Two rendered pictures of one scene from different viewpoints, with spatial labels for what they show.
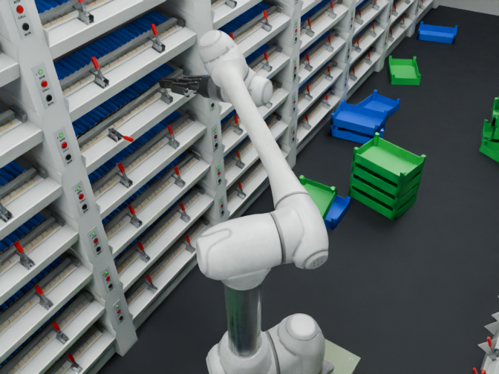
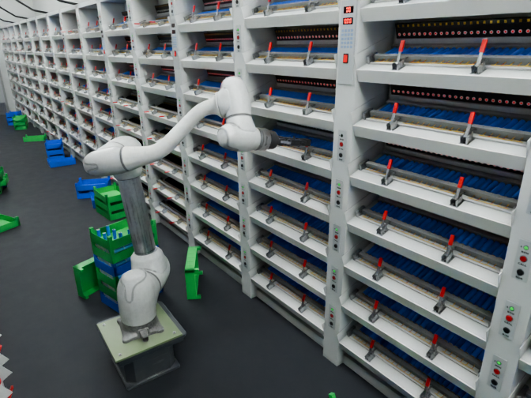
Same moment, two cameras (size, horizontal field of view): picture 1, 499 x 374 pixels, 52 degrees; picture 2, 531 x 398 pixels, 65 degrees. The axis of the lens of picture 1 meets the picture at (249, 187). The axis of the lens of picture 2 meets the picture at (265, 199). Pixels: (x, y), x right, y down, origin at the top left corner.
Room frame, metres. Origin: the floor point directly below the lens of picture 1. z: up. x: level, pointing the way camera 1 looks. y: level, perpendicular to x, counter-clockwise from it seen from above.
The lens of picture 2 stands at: (2.04, -1.45, 1.42)
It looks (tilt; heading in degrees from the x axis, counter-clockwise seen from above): 21 degrees down; 109
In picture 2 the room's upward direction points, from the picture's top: 1 degrees counter-clockwise
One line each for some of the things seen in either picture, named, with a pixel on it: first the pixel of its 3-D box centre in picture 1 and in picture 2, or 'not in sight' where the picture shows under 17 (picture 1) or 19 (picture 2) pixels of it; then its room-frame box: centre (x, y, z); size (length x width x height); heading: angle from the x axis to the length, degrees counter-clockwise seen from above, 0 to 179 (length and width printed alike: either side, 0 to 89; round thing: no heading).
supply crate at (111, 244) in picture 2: not in sight; (123, 230); (0.58, 0.31, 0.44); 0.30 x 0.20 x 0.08; 70
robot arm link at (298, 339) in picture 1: (298, 344); (137, 294); (0.97, -0.14, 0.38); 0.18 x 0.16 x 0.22; 104
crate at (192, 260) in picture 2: not in sight; (194, 272); (0.88, 0.53, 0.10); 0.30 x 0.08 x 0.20; 115
